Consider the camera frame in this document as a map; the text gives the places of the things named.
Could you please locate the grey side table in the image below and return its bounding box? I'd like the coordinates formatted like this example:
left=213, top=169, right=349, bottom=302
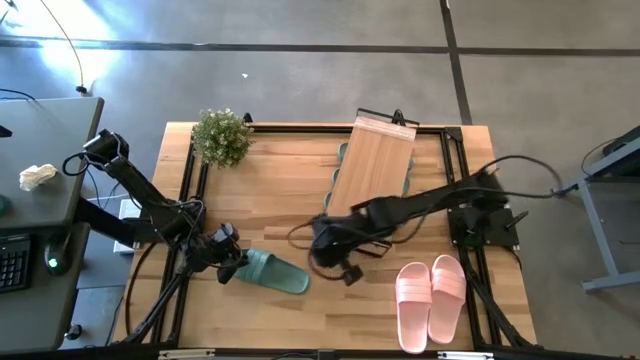
left=574, top=123, right=640, bottom=294

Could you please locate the wooden shelf black metal frame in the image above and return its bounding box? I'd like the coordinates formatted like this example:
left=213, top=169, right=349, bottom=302
left=322, top=107, right=421, bottom=261

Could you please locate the black computer mouse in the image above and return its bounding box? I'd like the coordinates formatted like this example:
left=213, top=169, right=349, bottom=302
left=43, top=242, right=72, bottom=277

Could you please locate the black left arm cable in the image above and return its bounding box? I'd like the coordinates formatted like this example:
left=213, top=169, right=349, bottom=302
left=61, top=133, right=129, bottom=177

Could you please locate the thin yellow floor cable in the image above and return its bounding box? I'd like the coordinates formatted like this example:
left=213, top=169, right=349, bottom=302
left=38, top=0, right=90, bottom=96

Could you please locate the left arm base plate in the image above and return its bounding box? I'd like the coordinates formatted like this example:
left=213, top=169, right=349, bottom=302
left=133, top=203, right=207, bottom=246

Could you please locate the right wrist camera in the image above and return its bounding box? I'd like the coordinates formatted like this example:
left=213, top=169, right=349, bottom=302
left=341, top=263, right=365, bottom=287

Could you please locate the grey office desk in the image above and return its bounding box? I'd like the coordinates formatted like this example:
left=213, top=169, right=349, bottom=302
left=0, top=96, right=105, bottom=354

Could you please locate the silver metal bracket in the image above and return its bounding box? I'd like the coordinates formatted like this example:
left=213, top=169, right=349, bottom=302
left=158, top=348, right=216, bottom=360
left=437, top=350, right=495, bottom=360

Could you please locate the black metal rig frame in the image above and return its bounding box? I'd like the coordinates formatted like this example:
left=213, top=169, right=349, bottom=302
left=122, top=113, right=539, bottom=351

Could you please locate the potted green plant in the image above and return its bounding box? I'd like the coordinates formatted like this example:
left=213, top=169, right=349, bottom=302
left=190, top=107, right=255, bottom=169

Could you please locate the white crumpled tissue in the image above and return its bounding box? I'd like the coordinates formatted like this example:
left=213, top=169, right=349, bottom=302
left=18, top=163, right=59, bottom=193

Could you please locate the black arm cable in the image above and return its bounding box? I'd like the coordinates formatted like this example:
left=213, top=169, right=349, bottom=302
left=61, top=133, right=129, bottom=177
left=479, top=153, right=581, bottom=201

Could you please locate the pink rubber slide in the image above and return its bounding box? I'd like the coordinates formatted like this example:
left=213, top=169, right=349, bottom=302
left=394, top=261, right=433, bottom=355
left=427, top=253, right=467, bottom=345

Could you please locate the black support beam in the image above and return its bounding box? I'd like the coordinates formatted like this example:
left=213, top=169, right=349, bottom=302
left=73, top=197, right=139, bottom=246

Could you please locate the black keyboard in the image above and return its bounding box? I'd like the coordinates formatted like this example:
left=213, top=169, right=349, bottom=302
left=0, top=233, right=32, bottom=295

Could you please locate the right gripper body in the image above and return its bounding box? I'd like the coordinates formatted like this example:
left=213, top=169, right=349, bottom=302
left=309, top=214, right=381, bottom=269

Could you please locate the white power box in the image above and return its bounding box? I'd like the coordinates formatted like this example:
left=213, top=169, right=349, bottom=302
left=113, top=198, right=150, bottom=255

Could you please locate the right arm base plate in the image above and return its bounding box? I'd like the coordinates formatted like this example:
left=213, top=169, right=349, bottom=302
left=447, top=206, right=529, bottom=249

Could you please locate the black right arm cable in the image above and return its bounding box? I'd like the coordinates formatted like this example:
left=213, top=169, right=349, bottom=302
left=479, top=153, right=581, bottom=201

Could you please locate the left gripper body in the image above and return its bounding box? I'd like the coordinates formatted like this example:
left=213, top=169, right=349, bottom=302
left=187, top=239, right=241, bottom=274

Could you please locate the black floor cable loop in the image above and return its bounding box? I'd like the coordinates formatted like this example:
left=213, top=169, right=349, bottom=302
left=123, top=242, right=157, bottom=337

